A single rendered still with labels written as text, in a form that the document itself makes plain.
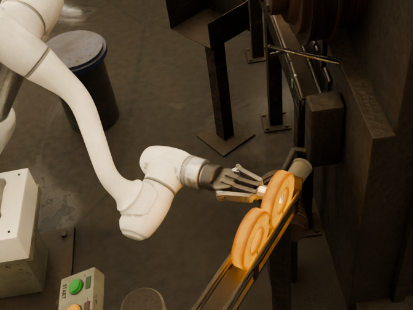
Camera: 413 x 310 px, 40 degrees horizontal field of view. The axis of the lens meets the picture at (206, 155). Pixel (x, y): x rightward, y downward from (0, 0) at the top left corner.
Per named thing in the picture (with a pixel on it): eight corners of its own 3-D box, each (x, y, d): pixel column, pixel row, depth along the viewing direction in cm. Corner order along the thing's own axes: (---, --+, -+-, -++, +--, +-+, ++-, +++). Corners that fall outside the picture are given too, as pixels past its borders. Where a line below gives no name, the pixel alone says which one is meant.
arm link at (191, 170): (184, 192, 163) (201, 197, 160) (177, 170, 157) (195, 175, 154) (200, 170, 168) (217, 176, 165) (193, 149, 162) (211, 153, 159)
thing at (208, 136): (220, 110, 283) (204, -22, 231) (257, 135, 267) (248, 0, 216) (188, 131, 275) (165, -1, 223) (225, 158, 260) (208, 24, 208)
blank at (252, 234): (271, 198, 139) (259, 194, 141) (242, 242, 129) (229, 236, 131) (270, 240, 149) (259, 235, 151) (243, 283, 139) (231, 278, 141)
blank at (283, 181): (296, 161, 149) (284, 157, 150) (271, 198, 139) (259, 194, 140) (294, 202, 159) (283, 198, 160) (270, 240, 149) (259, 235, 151)
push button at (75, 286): (84, 279, 151) (80, 276, 150) (83, 292, 149) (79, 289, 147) (72, 284, 152) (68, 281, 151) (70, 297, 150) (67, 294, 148)
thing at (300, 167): (311, 176, 163) (313, 161, 159) (299, 196, 157) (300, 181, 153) (292, 170, 165) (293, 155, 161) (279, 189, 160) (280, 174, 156)
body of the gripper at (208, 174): (215, 174, 164) (243, 182, 160) (200, 195, 160) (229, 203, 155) (210, 155, 159) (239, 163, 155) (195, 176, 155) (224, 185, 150)
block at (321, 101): (337, 146, 180) (341, 88, 163) (343, 164, 175) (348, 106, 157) (303, 151, 180) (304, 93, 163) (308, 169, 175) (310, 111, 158)
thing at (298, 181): (301, 205, 159) (303, 178, 152) (300, 206, 159) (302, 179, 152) (277, 197, 162) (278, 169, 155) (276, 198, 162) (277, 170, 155)
